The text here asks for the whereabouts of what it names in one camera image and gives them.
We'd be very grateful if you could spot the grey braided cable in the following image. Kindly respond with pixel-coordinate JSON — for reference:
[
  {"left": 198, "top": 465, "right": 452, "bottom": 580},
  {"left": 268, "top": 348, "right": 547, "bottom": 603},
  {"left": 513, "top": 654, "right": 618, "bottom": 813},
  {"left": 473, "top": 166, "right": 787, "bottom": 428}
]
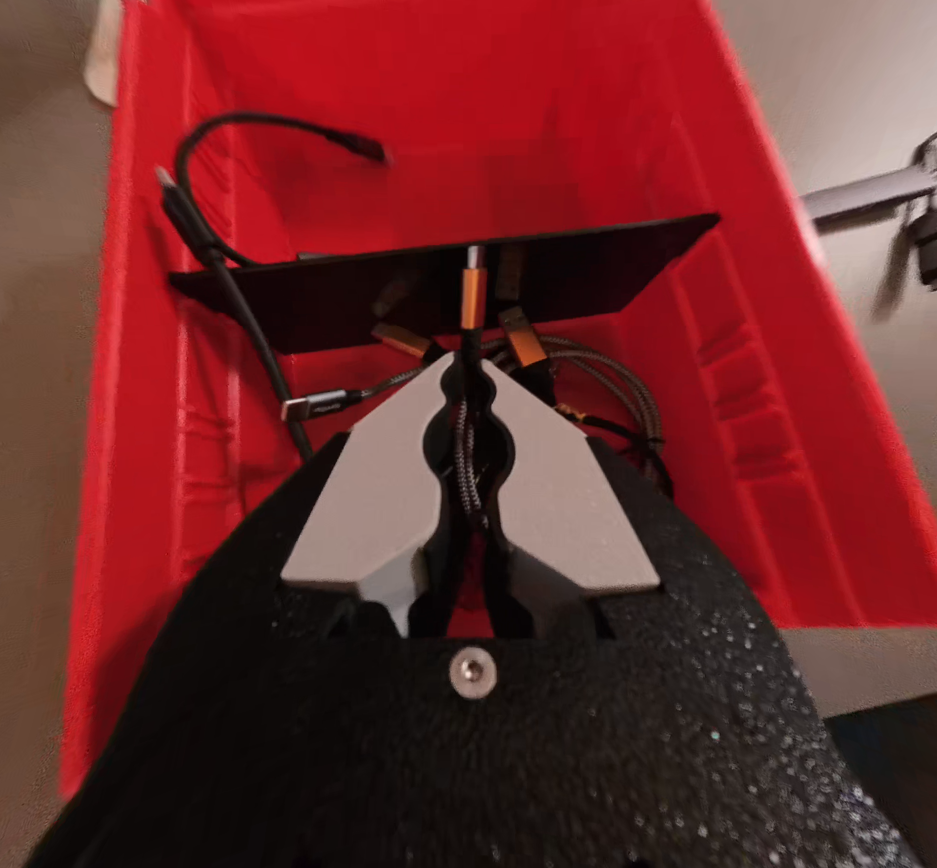
[{"left": 282, "top": 337, "right": 667, "bottom": 459}]

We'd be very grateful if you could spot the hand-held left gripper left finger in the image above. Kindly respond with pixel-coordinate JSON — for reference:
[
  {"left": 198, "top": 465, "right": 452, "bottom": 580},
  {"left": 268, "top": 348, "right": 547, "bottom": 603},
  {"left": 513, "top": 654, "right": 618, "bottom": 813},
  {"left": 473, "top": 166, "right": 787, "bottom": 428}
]
[{"left": 280, "top": 354, "right": 460, "bottom": 638}]

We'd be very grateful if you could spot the thin black cable orange plug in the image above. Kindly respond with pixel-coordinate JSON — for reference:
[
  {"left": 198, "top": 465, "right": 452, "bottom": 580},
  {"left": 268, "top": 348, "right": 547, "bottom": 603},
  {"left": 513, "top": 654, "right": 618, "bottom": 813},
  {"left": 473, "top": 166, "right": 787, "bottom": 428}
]
[{"left": 369, "top": 323, "right": 448, "bottom": 364}]

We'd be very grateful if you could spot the red plastic bin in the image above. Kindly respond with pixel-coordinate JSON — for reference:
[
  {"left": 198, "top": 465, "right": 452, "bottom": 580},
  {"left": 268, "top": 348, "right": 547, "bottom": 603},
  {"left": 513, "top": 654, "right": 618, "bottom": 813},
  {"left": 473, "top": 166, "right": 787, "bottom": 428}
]
[{"left": 59, "top": 0, "right": 937, "bottom": 803}]

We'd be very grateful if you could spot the orange plug braided cable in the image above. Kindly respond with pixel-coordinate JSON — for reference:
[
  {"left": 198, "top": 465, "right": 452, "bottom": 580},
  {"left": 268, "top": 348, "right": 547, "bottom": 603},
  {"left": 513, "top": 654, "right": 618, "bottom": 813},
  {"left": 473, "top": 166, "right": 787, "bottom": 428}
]
[{"left": 447, "top": 244, "right": 499, "bottom": 518}]

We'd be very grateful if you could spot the black bin divider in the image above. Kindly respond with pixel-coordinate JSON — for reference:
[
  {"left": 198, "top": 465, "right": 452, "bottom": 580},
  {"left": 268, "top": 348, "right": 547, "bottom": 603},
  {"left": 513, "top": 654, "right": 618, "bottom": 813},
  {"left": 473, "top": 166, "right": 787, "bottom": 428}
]
[{"left": 168, "top": 213, "right": 722, "bottom": 355}]

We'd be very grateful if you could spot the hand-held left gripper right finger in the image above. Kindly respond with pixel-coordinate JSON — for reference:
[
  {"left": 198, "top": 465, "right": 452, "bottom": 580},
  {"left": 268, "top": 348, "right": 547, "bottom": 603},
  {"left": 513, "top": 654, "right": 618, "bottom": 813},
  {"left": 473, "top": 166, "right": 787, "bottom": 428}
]
[{"left": 478, "top": 360, "right": 660, "bottom": 638}]

